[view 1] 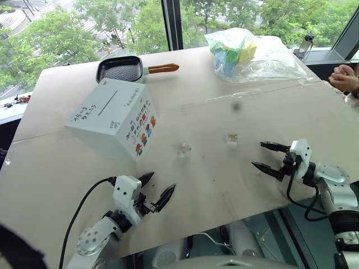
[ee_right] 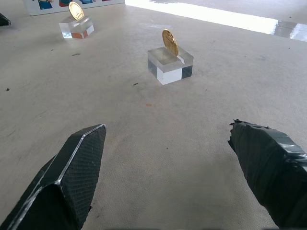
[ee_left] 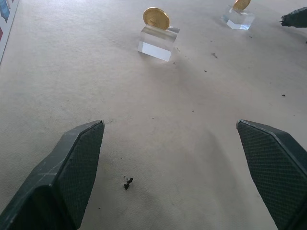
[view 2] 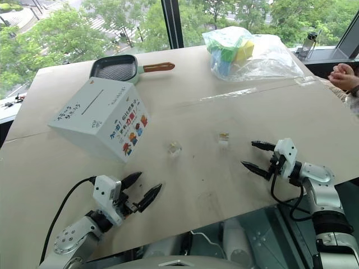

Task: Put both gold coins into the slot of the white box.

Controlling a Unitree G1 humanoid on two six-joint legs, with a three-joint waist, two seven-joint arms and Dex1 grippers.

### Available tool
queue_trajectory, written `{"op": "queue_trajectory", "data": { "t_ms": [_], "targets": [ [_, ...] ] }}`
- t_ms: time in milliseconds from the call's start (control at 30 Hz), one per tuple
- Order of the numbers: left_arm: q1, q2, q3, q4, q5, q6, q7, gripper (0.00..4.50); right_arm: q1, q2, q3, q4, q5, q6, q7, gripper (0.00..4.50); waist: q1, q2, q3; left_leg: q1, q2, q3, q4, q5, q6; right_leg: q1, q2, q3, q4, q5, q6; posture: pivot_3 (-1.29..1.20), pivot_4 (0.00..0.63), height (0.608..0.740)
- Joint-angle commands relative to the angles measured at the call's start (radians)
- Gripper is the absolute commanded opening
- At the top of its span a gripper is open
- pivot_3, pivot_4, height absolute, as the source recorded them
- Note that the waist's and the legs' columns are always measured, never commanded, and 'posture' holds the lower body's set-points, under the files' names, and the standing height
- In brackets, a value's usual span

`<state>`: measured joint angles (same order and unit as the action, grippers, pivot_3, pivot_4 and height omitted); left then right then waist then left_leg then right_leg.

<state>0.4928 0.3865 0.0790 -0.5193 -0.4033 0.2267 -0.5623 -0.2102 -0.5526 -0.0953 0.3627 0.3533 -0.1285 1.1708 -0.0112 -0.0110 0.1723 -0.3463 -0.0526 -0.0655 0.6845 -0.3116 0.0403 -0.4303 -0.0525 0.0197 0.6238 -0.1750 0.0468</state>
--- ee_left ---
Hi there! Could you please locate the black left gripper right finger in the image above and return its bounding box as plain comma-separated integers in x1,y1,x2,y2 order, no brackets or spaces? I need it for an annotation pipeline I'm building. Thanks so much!
236,119,307,230

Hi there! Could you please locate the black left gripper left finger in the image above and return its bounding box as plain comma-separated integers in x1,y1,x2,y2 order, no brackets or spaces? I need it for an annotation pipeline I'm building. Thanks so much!
0,120,105,230

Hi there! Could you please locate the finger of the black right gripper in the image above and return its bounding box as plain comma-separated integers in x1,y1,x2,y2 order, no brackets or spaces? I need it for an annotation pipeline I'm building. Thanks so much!
280,6,307,30

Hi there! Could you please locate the gold coin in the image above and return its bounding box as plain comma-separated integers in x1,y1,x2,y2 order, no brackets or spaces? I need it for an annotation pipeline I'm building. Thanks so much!
232,0,251,12
142,7,170,31

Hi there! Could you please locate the clear acrylic block stand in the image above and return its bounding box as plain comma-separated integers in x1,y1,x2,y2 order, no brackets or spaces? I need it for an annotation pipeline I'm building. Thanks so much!
138,24,180,63
221,6,255,31

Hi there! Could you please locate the small black debris scrap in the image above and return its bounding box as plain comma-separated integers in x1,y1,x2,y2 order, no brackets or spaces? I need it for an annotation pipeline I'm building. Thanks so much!
123,176,134,190

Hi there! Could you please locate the white board with coloured print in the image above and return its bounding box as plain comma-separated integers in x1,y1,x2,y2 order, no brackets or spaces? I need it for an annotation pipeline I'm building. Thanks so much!
0,0,20,65

